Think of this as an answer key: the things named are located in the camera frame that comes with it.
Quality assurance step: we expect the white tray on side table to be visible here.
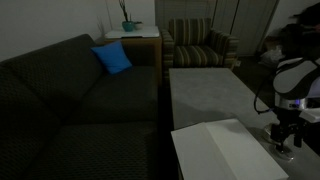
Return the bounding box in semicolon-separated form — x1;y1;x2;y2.
104;26;160;39

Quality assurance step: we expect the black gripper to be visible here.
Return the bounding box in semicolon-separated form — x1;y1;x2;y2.
270;108;309;153

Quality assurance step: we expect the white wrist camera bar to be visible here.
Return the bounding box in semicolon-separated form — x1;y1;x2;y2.
300;108;320;123

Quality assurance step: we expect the blue throw pillow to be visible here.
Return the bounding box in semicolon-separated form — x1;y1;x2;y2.
92;41;132;74

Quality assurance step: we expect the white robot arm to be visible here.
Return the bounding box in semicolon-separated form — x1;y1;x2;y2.
270;58;320;159

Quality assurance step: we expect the dark grey fabric sofa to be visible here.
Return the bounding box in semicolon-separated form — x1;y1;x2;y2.
0;34;159;180

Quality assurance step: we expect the striped armchair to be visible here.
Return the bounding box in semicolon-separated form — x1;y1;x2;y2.
161;18;239;75

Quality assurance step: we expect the grey coffee table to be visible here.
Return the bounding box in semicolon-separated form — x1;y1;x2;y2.
169;68;320;180

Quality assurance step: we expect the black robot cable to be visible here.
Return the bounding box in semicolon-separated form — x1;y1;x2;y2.
253;64;284;116

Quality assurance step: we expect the teal plant pot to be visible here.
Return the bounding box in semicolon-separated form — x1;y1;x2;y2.
122;21;134;32

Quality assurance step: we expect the small white plant pot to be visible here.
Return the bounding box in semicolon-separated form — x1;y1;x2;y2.
134;22;144;30

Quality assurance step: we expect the white hardcover book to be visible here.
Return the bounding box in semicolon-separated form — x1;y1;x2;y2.
171;119;289;180

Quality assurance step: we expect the wooden side table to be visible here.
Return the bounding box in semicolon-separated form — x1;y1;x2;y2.
95;35;163;87

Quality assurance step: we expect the white bag on floor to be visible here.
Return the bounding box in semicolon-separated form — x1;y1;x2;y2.
260;45;285;67

